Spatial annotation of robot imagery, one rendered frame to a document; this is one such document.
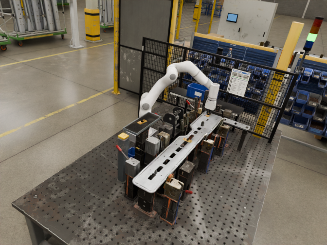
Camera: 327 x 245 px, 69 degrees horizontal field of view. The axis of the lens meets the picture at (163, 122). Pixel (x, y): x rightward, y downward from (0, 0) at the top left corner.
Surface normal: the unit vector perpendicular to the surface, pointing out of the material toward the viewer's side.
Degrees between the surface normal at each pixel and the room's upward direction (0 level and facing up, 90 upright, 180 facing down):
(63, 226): 0
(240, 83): 90
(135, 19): 90
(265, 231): 0
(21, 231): 0
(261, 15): 90
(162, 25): 90
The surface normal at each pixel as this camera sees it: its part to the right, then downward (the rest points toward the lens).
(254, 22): -0.49, 0.40
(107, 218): 0.11, -0.86
